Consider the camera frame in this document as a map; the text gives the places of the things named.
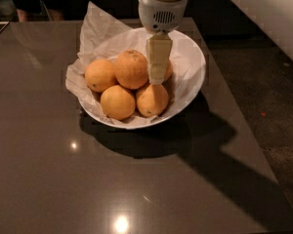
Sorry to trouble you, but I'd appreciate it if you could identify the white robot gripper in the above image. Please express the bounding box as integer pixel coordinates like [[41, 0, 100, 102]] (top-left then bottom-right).
[[138, 0, 188, 85]]

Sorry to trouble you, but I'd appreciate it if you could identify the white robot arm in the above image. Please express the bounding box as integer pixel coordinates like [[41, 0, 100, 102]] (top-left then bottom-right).
[[138, 0, 188, 85]]

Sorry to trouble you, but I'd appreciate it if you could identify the back right orange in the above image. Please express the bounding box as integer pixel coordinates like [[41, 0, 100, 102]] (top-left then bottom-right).
[[164, 60, 173, 82]]

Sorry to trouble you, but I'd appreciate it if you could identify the orange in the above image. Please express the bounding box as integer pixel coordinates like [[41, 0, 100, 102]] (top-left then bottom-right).
[[164, 60, 173, 82], [115, 50, 148, 90], [85, 59, 117, 93], [136, 83, 169, 118], [101, 85, 136, 120]]

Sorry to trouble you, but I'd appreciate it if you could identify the top centre orange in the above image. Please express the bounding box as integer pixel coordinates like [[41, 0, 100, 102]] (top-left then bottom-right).
[[115, 50, 148, 90]]

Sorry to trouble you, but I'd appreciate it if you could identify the white ceramic bowl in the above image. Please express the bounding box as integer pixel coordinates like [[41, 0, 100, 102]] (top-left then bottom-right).
[[65, 27, 206, 130]]

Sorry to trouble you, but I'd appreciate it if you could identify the front right orange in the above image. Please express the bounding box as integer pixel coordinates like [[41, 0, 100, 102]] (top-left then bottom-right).
[[136, 83, 169, 118]]

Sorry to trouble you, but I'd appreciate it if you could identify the front left orange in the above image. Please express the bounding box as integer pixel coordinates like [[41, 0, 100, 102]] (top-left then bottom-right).
[[101, 85, 136, 120]]

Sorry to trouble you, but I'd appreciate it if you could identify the white crumpled paper liner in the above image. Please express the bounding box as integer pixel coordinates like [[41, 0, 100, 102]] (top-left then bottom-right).
[[64, 1, 192, 129]]

